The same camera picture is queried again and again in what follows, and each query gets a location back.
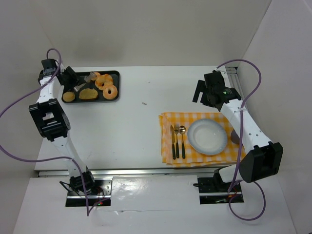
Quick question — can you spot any small glazed donut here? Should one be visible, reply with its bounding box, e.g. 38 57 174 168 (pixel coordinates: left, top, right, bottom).
91 72 101 81

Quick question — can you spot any ring donut front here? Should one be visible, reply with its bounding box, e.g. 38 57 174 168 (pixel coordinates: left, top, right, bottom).
103 84 118 100

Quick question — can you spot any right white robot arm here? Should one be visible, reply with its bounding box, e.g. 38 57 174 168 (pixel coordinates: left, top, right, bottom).
193 71 283 184

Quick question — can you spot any yellow checkered cloth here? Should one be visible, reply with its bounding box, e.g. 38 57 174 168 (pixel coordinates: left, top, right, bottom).
158 112 239 167

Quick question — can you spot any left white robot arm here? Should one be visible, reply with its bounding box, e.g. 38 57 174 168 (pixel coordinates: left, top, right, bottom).
29 58 95 193

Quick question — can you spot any small round bun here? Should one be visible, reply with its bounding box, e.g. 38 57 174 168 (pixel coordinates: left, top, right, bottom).
62 92 76 102

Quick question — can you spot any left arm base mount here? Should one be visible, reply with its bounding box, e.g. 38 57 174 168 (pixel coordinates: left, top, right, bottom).
59 178 113 207

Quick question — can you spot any gold knife black handle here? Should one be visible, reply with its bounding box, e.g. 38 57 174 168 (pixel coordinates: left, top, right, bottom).
170 126 176 160

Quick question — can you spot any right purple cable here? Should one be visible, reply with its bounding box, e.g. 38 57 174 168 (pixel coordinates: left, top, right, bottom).
228 58 267 222

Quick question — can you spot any aluminium rail front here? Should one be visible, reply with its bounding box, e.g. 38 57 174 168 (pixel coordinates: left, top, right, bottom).
38 166 252 177

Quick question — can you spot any gold fork black handle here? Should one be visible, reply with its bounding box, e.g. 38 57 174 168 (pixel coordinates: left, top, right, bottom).
174 123 179 158

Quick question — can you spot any white ceramic plate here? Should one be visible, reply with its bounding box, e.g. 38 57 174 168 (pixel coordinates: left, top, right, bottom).
187 118 228 156

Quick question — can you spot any black baking tray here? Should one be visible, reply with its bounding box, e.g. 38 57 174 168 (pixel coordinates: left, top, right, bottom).
61 68 120 103

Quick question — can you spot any large twisted donut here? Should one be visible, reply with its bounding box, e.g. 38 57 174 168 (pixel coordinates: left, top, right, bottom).
95 74 114 90

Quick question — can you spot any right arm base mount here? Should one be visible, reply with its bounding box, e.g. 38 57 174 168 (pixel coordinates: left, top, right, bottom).
193 169 244 205

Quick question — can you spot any gold spoon black handle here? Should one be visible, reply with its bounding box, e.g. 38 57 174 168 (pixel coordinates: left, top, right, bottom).
179 125 186 159

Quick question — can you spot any toasted bread slice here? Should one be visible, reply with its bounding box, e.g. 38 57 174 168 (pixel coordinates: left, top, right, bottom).
79 88 98 100

